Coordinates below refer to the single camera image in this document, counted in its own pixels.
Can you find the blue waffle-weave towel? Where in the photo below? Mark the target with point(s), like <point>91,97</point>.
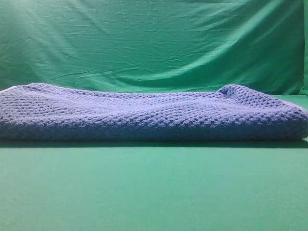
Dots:
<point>46,112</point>

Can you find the green backdrop cloth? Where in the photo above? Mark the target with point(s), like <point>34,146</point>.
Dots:
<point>155,45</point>

